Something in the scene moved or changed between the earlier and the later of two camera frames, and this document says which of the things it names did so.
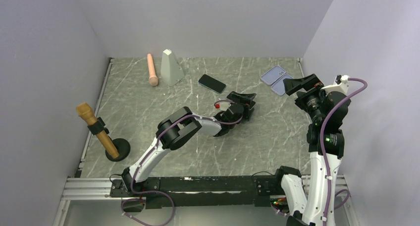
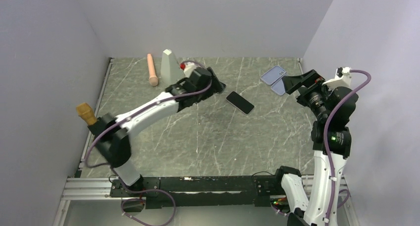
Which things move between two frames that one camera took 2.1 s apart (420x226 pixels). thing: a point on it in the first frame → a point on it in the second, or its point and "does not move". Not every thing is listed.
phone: (273, 75) does not move
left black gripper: (245, 101) → (213, 89)
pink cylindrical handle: (153, 79) does not move
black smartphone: (279, 87) does not move
